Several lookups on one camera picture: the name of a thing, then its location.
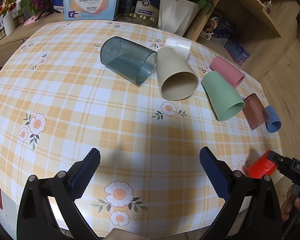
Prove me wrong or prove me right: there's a red plastic cup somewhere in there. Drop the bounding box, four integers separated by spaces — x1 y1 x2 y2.
245 150 277 179

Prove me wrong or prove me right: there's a blue plastic cup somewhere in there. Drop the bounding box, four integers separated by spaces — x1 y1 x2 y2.
265 105 282 133

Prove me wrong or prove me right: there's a transparent brown plastic cup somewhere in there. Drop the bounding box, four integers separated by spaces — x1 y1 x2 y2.
242 93 269 130

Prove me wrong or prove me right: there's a green plastic cup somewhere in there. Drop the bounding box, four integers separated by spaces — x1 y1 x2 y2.
202 71 245 121

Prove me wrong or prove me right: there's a pink plastic cup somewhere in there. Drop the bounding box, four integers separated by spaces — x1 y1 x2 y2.
210 56 244 88

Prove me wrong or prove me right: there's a beige plastic cup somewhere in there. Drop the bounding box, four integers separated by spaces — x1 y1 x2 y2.
156 47 199 101

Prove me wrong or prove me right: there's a white plastic cup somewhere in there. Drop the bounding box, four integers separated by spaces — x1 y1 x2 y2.
165 37 192 61

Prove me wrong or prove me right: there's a transparent teal plastic cup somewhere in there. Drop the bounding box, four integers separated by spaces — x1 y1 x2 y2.
100 36 158 86

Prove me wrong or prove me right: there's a person's hand on gripper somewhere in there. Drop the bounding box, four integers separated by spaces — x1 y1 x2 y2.
281 185 300 224

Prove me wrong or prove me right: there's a purple box on shelf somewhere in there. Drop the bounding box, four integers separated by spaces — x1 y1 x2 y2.
224 40 250 66

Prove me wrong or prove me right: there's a wooden shelf unit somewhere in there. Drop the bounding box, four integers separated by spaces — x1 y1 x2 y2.
184 0 300 74

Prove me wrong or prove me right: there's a yellow plaid floral tablecloth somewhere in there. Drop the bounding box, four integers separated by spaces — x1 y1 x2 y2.
0 21 282 238

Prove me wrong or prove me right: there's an illustrated snack box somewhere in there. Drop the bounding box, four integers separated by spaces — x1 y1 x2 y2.
200 9 237 46

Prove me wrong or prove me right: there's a glass perfume bottle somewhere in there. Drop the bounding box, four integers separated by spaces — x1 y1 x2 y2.
263 1 273 14

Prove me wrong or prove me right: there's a low wooden cabinet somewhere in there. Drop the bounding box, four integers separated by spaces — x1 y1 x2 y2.
0 13 64 67

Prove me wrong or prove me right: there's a white cylindrical vase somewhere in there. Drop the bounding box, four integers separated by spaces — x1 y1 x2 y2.
3 11 15 35

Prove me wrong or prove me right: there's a gold patterned tray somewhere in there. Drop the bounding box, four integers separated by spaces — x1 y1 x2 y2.
115 12 158 29

